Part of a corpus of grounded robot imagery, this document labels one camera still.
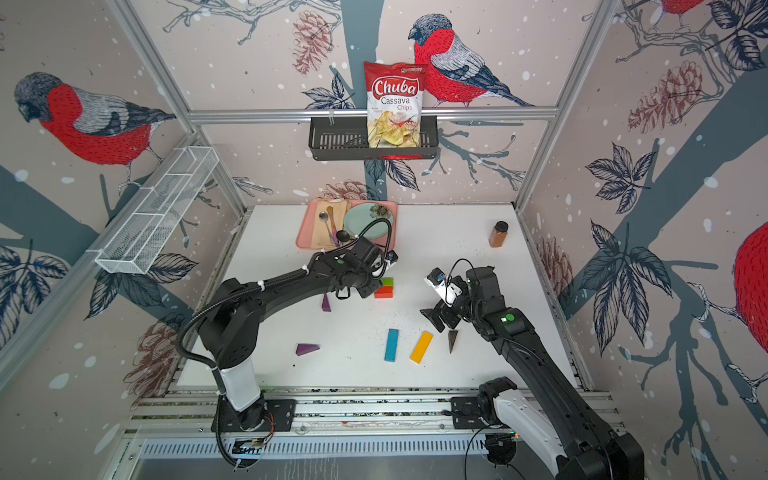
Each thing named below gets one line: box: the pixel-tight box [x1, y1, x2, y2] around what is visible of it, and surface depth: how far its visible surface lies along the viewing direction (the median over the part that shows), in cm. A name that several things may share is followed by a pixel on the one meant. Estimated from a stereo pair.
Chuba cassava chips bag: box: [364, 61, 428, 149], surface depth 87 cm
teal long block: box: [384, 328, 399, 362], surface depth 87 cm
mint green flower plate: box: [344, 202, 394, 240], surface depth 120 cm
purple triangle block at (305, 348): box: [295, 344, 320, 356], surface depth 86 cm
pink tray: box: [297, 198, 399, 250], surface depth 120 cm
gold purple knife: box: [326, 206, 340, 247], surface depth 117 cm
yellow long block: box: [410, 331, 434, 364], surface depth 87 cm
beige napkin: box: [311, 199, 348, 249], surface depth 119 cm
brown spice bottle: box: [488, 220, 509, 248], surface depth 106 cm
